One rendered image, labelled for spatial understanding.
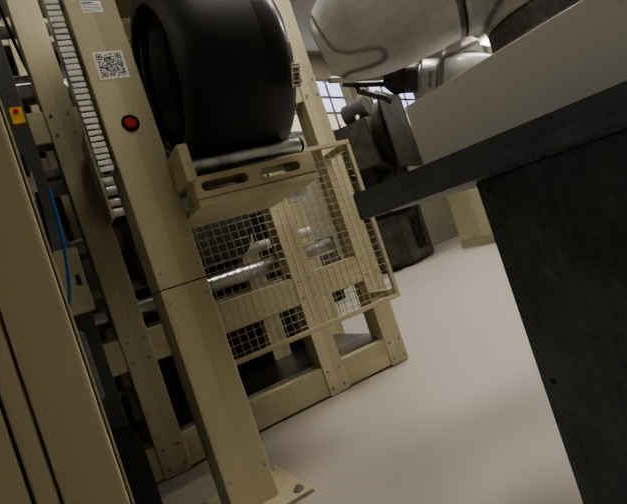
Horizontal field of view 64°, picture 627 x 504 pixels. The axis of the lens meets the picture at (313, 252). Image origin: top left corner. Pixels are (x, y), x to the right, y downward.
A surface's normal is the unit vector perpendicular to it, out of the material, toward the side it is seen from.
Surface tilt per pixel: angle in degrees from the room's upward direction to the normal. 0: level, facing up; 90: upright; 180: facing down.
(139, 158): 90
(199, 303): 90
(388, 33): 127
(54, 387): 90
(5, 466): 90
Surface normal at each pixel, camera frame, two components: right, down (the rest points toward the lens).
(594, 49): -0.64, 0.22
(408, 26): 0.01, 0.60
